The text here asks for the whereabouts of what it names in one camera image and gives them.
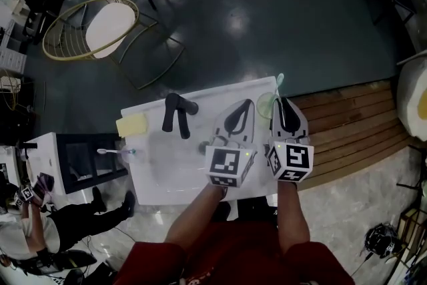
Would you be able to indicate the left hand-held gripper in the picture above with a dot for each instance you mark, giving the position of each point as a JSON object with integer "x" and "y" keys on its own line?
{"x": 223, "y": 160}

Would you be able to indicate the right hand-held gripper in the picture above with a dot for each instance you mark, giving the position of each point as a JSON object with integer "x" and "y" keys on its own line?
{"x": 297, "y": 157}

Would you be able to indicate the white purple toothbrush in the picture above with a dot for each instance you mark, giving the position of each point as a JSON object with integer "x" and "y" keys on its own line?
{"x": 101, "y": 151}

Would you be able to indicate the person's right forearm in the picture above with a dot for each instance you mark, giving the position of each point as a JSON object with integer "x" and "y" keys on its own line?
{"x": 293, "y": 213}

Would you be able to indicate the person's left forearm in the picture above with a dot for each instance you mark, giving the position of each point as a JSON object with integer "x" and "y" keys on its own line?
{"x": 193, "y": 213}

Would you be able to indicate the wooden plank platform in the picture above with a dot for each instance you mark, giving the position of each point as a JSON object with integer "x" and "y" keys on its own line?
{"x": 350, "y": 130}

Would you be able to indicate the white-topped wooden sink cabinet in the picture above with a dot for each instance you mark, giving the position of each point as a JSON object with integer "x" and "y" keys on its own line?
{"x": 166, "y": 183}

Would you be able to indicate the person's black trousers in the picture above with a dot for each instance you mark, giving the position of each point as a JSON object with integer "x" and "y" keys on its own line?
{"x": 257, "y": 213}

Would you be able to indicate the yellow sponge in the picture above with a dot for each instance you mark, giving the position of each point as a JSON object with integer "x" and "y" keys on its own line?
{"x": 131, "y": 124}

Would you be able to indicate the white egg-shaped beanbag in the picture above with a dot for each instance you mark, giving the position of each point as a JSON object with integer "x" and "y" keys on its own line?
{"x": 413, "y": 93}

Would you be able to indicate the person's red shirt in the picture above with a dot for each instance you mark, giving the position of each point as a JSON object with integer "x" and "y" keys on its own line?
{"x": 233, "y": 260}

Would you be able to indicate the dark desk chair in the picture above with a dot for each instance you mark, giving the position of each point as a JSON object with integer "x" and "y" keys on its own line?
{"x": 393, "y": 0}

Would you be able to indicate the black office chair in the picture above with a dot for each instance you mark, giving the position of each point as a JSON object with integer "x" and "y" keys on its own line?
{"x": 43, "y": 3}

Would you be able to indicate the wooden frame shelf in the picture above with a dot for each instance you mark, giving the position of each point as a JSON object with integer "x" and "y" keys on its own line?
{"x": 413, "y": 233}

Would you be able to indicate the white sink cabinet black frame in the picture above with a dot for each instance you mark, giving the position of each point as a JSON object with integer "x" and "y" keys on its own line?
{"x": 50, "y": 157}

